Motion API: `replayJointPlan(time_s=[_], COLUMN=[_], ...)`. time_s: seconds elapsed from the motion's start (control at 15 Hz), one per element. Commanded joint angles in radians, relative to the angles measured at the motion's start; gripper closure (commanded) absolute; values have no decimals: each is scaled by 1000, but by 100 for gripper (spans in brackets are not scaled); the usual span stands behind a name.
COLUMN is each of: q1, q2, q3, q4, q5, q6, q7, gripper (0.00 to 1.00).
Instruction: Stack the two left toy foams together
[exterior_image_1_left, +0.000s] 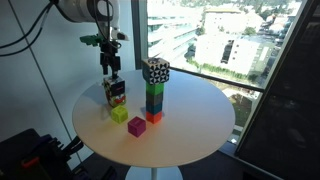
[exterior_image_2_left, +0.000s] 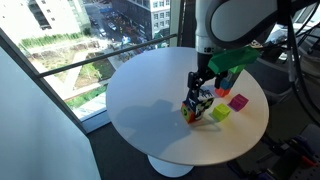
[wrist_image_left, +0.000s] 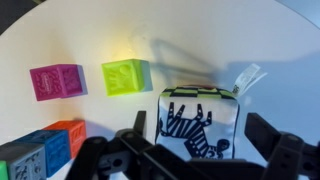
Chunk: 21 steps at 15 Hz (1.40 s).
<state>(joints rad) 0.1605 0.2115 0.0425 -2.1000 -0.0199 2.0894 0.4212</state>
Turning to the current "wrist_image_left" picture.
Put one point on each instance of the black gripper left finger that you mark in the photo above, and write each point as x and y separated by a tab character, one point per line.
110	156

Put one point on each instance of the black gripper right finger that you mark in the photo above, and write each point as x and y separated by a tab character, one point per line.
280	150

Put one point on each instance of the zebra print fabric cube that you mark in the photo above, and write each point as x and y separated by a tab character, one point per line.
196	116

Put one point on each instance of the orange foam cube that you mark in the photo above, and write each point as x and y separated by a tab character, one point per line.
71	135

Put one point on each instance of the blue foam cube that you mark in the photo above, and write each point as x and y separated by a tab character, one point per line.
50	150

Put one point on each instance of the lime foam cube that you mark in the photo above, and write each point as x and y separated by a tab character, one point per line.
121	76

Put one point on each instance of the grey foam cube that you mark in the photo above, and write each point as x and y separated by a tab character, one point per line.
23	163

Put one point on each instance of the magenta foam cube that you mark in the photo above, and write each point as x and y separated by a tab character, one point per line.
55	81

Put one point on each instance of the green foam cube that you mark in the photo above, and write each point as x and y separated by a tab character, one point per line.
3	171

